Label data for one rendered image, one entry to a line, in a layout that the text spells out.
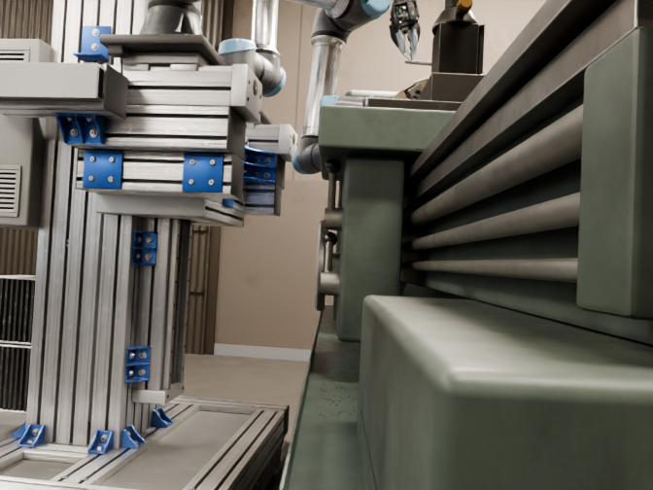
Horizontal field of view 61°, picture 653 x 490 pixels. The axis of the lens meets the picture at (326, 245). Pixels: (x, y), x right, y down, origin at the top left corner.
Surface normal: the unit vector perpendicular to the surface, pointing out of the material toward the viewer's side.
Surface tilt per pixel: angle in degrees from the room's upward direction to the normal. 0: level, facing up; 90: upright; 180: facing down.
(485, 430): 90
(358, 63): 90
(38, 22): 90
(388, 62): 90
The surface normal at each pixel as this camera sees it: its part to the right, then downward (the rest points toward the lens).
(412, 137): -0.01, -0.04
